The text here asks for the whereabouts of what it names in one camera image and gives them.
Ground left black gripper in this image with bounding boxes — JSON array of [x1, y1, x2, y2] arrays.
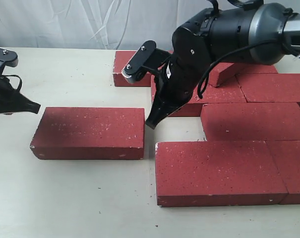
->
[[0, 74, 41, 114]]

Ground grey fabric backdrop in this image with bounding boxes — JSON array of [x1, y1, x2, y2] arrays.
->
[[0, 0, 211, 50]]

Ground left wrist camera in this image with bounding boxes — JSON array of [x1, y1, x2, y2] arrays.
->
[[0, 48, 18, 75]]

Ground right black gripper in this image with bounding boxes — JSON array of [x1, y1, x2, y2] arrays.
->
[[145, 53, 202, 129]]

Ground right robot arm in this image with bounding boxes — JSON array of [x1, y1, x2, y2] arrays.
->
[[144, 0, 300, 128]]

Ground far-right edge red brick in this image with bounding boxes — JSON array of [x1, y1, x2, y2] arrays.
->
[[237, 73, 300, 106]]

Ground front large red brick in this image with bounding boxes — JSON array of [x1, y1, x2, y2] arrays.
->
[[155, 141, 288, 207]]

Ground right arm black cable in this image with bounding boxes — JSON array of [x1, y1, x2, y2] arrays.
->
[[196, 0, 300, 100]]

